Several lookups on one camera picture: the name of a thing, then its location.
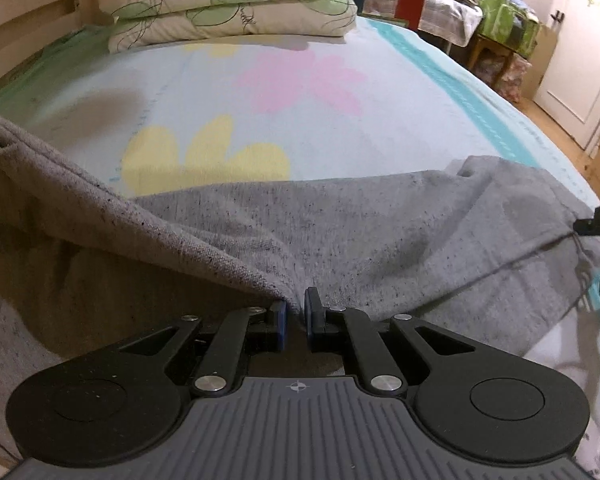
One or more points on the floral bed sheet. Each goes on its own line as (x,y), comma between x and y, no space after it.
(330,125)

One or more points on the grey pants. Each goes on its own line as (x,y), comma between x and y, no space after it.
(380,240)

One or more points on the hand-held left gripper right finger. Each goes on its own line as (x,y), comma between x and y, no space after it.
(311,317)

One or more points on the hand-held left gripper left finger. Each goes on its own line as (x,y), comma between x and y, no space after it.
(280,327)

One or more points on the flat cardboard sheet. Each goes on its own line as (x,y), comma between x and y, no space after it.
(542,60)

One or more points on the floral storage box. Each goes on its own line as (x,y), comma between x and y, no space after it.
(512,77)

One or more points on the wooden stool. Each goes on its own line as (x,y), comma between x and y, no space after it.
(485,47)

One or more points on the white door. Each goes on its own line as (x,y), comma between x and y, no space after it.
(585,50)

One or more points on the green floral bag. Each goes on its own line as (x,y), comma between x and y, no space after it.
(507,22)

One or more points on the plaid bedding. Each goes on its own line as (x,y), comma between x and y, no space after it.
(450,5)

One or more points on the cream slatted bed rail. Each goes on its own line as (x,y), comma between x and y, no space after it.
(25,10)

